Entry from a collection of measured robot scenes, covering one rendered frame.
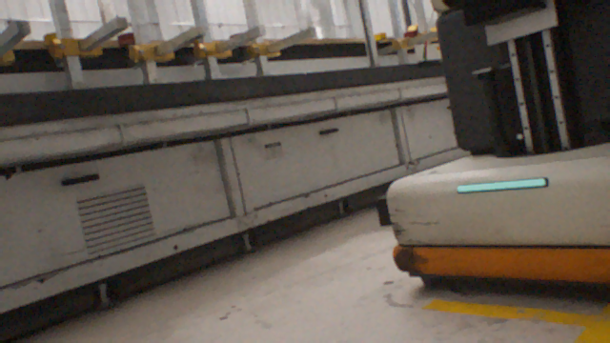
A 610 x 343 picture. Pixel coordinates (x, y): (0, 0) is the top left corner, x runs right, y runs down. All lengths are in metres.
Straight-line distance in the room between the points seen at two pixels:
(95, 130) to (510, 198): 1.20
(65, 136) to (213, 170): 0.71
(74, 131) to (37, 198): 0.29
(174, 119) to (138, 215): 0.39
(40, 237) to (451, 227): 1.27
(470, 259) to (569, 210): 0.24
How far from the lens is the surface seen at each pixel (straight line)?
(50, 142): 1.71
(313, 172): 2.61
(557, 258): 1.17
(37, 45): 1.96
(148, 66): 1.86
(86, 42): 1.73
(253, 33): 1.87
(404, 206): 1.30
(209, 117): 1.98
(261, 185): 2.38
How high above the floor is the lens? 0.42
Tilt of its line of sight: 3 degrees down
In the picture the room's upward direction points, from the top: 12 degrees counter-clockwise
